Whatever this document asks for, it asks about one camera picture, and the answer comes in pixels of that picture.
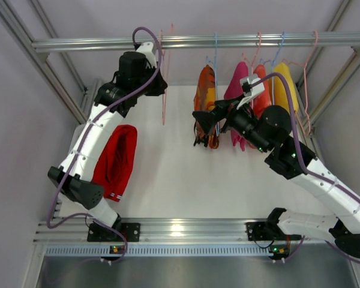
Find pink hanger with red trousers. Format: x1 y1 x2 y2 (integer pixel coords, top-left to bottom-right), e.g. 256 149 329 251
159 23 175 126

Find red trousers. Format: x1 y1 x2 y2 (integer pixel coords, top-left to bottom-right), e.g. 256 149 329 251
92 125 137 202

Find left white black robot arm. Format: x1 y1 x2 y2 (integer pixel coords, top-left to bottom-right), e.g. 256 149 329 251
48 48 167 235

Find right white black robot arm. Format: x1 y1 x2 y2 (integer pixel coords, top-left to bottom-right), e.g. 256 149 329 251
193 98 360 259

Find orange black patterned trousers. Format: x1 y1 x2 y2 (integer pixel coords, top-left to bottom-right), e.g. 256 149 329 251
193 65 220 149

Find magenta trousers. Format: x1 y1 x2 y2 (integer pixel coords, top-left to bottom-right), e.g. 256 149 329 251
224 61 248 151

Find blue hanger with patterned trousers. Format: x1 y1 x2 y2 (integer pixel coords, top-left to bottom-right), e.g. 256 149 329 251
205 32 221 136

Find orange white tie-dye trousers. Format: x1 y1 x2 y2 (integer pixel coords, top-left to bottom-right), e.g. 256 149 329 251
251 64 272 119

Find yellow trousers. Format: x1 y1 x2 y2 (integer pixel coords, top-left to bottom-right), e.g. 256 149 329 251
271 62 299 115

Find empty pink hanger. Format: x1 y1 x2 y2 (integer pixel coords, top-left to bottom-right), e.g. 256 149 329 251
282 31 319 136

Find blue hanger with yellow trousers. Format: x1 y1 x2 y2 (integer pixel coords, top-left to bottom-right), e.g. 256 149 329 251
259 31 286 104

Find white plastic perforated basket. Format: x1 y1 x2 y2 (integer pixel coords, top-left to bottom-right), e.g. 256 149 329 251
58 122 130 206

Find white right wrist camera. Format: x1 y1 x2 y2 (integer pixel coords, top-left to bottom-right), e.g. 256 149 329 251
237 74 265 109

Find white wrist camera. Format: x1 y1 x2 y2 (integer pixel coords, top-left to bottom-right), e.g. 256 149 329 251
136 42 157 68
237 74 265 109

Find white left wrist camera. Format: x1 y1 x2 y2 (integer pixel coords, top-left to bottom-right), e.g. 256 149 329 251
136 42 157 68

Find aluminium hanging rail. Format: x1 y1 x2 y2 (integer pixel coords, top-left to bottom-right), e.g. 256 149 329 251
32 31 360 53

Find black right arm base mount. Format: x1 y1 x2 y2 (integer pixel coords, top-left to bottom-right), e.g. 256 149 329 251
246 221 277 242

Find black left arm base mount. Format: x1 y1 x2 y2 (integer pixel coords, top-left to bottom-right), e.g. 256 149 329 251
87 223 140 242

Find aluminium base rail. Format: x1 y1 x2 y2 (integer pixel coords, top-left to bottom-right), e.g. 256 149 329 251
32 217 360 244

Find aluminium frame post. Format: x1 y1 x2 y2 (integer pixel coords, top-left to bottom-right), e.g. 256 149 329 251
0 1 87 124

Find grey slotted cable duct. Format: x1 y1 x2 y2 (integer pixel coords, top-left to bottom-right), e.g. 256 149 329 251
45 244 278 257

